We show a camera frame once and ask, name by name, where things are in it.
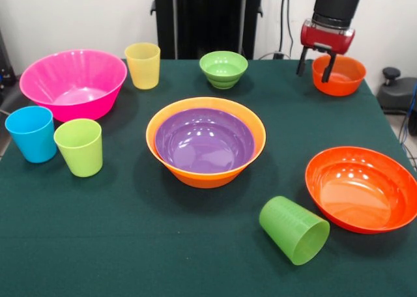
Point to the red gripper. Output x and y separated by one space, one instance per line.
325 38

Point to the small orange bowl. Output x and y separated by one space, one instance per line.
345 85

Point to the small green bowl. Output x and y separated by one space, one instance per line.
223 69

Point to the purple bowl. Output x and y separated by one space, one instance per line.
205 147

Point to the large orange bowl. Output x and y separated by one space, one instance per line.
202 180

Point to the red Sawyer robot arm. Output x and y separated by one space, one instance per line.
337 2

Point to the black stand base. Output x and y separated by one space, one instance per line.
395 92

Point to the wide red-orange bowl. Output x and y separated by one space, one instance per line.
358 192

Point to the yellow cup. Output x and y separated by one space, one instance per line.
142 65

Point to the large pink bowl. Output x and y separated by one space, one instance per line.
73 82

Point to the lime green cup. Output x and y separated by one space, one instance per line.
79 147

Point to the dark green tablecloth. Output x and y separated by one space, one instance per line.
130 245

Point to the blue cup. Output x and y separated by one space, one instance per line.
32 134

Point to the dark equipment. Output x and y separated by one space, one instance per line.
5 72

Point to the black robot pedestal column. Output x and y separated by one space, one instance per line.
208 17

